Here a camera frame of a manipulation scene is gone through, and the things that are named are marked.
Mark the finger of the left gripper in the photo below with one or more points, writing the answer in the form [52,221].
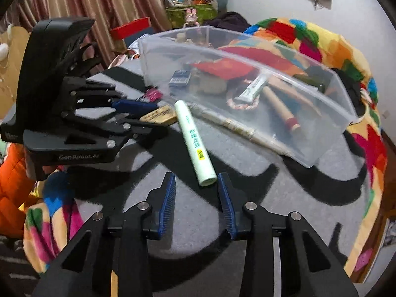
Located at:
[134,107]
[137,130]

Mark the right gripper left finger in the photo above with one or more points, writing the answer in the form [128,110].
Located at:
[161,201]

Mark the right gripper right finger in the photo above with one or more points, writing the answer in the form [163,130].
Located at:
[232,200]

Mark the tan rectangular box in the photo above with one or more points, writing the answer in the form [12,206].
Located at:
[165,116]

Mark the long pale green box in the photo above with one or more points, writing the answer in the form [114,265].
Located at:
[200,160]

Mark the blue white card pack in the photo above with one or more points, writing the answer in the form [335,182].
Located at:
[180,78]

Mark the white gold pen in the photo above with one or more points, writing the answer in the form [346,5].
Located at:
[238,128]

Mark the red paper envelope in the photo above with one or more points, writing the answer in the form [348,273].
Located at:
[225,68]

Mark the beige cosmetic tube red cap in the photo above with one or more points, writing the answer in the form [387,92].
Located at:
[281,110]

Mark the white ointment tube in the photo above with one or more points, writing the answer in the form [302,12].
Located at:
[252,90]

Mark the pink lotion tube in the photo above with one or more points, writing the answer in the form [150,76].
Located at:
[293,93]

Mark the white tape roll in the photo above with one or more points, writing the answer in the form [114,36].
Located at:
[211,85]

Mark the grey black blanket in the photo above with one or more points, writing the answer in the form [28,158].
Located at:
[283,254]

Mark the red box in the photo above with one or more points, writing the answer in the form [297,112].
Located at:
[126,30]

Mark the striped pink curtain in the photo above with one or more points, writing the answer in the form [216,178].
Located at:
[106,13]

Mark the pink bunny doll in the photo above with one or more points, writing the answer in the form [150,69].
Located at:
[191,19]

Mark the colourful patchwork duvet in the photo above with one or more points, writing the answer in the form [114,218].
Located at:
[341,194]

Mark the green storage basket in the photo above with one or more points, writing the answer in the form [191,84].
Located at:
[181,16]

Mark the clear plastic storage box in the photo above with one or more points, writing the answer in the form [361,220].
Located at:
[164,53]

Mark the dark purple clothing pile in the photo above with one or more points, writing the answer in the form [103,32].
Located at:
[230,20]

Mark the black clothing pile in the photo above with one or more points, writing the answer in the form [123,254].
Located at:
[353,89]

